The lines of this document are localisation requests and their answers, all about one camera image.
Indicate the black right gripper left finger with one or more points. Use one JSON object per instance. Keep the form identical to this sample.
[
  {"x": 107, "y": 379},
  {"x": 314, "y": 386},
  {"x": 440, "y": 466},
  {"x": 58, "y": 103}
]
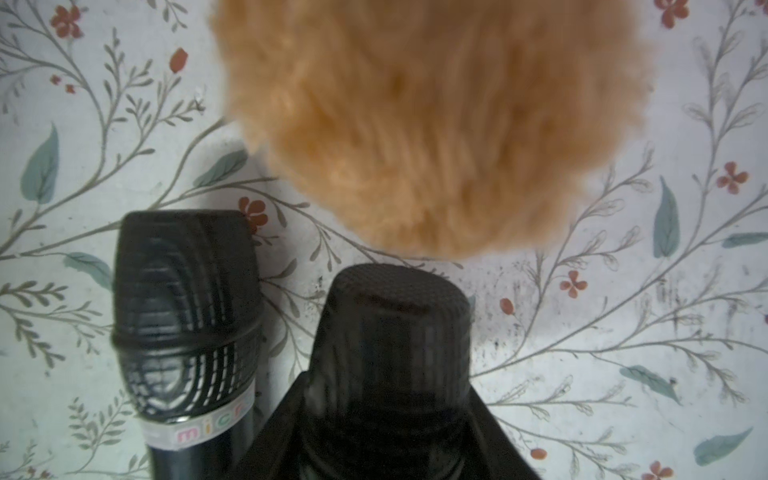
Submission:
[{"x": 275, "y": 451}]

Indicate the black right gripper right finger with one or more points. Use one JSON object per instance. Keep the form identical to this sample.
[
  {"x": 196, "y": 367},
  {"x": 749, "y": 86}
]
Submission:
[{"x": 488, "y": 451}]

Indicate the brown gingerbread plush toy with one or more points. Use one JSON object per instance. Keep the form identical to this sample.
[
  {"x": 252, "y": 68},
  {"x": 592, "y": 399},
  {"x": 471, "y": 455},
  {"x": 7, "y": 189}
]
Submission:
[{"x": 440, "y": 129}]

